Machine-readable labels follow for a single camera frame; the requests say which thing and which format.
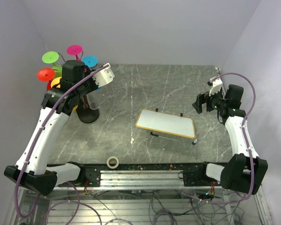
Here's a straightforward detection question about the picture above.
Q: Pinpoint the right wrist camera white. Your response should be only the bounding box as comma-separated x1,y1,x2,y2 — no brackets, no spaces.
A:
209,77,223,96

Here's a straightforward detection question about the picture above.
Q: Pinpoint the green plastic wine glass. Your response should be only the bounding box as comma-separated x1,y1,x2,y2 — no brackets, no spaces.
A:
42,51,62,72

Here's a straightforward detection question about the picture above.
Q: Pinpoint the small whiteboard wooden frame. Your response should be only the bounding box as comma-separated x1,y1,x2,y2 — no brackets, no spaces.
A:
135,109,196,139

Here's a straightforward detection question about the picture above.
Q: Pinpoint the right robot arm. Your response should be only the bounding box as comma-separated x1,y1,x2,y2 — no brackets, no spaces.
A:
192,82,268,195

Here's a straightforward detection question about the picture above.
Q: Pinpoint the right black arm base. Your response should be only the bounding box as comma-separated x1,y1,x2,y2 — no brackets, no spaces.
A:
178,162,220,187

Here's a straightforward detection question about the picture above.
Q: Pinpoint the blue plastic wine glass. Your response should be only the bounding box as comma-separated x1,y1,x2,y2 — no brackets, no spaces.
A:
79,55,98,93

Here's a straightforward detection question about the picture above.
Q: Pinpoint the pink plastic wine glass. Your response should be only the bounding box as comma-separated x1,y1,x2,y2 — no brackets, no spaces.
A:
63,45,86,72

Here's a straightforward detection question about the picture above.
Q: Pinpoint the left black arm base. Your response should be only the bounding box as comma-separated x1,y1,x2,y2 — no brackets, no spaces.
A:
58,162,101,187

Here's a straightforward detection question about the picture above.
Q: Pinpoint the orange plastic wine glass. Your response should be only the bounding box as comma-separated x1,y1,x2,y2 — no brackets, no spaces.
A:
46,77,78,114

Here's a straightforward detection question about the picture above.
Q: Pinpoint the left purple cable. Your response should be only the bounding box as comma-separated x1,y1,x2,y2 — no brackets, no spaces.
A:
15,64,110,225

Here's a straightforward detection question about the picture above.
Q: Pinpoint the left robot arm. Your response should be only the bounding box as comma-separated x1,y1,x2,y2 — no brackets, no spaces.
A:
4,60,98,195

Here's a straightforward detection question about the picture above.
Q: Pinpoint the black marker pen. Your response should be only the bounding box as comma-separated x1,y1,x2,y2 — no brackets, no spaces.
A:
150,131,178,141

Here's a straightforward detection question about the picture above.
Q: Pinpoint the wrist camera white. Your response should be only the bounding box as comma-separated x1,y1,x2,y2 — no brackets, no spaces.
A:
92,63,115,88
209,77,223,96

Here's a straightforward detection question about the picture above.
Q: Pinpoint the red plastic wine glass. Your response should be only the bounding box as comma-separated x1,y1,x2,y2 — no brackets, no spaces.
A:
37,67,55,91

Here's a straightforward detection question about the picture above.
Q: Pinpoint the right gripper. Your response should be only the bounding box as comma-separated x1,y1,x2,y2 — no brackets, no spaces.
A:
192,87,228,113

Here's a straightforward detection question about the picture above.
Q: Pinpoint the aluminium rail frame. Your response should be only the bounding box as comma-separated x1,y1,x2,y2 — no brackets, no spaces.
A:
46,170,263,190

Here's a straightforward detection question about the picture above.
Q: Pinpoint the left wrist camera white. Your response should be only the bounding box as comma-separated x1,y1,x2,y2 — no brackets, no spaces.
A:
92,63,115,88

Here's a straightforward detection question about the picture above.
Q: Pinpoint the white tape roll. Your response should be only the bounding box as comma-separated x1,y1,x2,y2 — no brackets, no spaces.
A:
106,157,119,169

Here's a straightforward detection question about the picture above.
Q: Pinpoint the clear plastic cup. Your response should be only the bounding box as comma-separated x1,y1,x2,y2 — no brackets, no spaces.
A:
86,93,99,110

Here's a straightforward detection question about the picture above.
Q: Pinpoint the copper wire wine glass rack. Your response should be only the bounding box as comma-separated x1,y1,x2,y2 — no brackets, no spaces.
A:
60,60,99,124

